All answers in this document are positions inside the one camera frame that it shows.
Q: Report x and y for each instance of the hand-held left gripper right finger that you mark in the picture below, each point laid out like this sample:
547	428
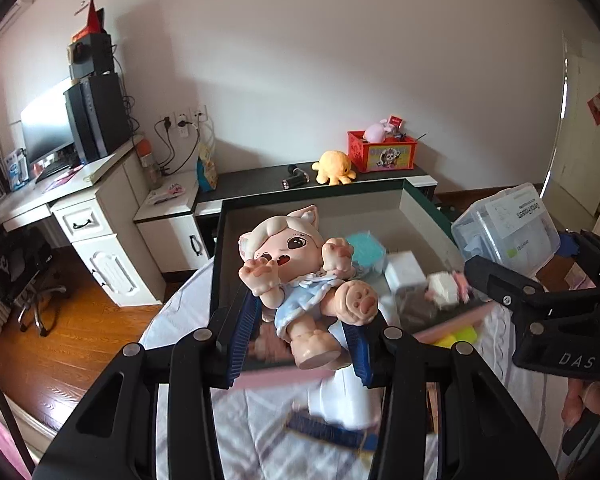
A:
360	355

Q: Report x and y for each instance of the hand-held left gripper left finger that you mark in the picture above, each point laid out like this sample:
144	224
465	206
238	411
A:
240	340

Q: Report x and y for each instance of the clear plastic storage box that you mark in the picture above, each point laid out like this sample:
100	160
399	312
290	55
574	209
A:
505	230

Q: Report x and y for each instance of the small pink white block toy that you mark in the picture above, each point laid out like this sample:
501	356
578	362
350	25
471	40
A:
445	290

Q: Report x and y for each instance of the small white box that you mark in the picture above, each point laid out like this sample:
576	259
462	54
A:
404	270

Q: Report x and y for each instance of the cat-ear doll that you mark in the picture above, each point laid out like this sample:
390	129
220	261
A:
290	255

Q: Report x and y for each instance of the teal plastic container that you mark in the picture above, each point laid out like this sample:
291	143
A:
367	252

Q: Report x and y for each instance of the pink box with green rim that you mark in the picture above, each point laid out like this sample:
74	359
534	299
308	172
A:
330	205

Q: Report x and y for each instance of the person's right hand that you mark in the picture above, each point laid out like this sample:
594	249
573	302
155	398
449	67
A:
577	400

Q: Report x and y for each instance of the white handheld device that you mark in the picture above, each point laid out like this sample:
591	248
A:
342	402

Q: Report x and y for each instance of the yellow green block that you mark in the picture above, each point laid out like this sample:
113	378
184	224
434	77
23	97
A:
460	336

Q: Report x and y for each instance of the blue card box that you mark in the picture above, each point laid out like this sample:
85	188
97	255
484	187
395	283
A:
330	432

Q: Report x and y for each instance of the white door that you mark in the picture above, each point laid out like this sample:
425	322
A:
575	170

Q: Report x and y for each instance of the striped white bedsheet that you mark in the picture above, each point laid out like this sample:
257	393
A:
260	435

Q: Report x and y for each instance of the white nightstand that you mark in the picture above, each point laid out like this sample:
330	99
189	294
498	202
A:
170	235

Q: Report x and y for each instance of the low cabinet with black top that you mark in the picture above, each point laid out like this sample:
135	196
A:
260	185

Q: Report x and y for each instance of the white desk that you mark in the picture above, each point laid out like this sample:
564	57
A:
110	240

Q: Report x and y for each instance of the small pink item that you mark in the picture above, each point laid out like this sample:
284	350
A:
175	189

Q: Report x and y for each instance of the small black device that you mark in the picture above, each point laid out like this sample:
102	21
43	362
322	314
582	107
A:
295	176

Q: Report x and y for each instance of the blue yellow snack bag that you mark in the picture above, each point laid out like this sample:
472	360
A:
207	170

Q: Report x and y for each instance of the red printed crate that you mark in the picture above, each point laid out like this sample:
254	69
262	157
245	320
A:
382	152

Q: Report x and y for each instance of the red card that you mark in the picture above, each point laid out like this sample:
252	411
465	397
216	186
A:
396	122

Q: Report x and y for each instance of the yellow octopus plush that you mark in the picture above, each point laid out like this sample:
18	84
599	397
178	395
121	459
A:
332	165

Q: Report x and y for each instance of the pink plush toy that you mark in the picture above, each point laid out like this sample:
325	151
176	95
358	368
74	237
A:
375	131

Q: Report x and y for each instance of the orange cap bottle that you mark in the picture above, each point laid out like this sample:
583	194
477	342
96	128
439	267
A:
146	152

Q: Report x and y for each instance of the white book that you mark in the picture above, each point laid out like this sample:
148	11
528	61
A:
112	160

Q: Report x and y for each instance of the black office chair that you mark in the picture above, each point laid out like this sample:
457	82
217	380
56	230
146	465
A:
15	265

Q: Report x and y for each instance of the pink notebook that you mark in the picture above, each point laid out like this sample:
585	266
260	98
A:
60	180

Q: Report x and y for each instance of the black keyboard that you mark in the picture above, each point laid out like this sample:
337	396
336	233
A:
57	170

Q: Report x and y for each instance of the black computer tower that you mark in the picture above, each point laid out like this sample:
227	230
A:
97	115

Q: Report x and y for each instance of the blue product box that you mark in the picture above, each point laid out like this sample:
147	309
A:
15	170

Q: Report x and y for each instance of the black computer monitor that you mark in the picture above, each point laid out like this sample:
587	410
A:
47	125

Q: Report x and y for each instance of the black speaker box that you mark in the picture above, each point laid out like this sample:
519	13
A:
92	57

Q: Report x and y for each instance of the red triangular paper bag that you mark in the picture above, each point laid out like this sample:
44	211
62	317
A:
92	20

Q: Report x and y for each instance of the white wall socket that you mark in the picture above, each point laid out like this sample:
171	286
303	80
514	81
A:
187	120

